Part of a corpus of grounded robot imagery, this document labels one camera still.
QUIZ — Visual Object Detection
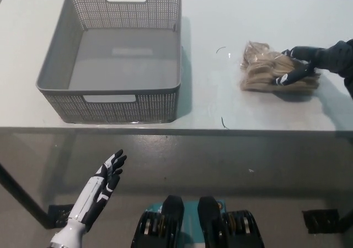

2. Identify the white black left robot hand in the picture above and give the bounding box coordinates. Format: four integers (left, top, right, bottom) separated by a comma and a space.
67, 149, 128, 234

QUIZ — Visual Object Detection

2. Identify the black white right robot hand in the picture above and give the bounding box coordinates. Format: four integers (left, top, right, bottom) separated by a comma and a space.
271, 39, 353, 87

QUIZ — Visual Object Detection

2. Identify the clear bag of wooden cutlery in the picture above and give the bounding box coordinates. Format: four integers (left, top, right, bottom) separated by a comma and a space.
238, 40, 322, 93

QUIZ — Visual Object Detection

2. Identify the black metal table leg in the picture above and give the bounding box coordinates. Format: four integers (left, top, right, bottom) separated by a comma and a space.
0, 161, 55, 229

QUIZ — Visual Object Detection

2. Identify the grey perforated plastic basket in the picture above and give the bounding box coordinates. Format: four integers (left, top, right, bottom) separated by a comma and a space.
35, 0, 183, 124

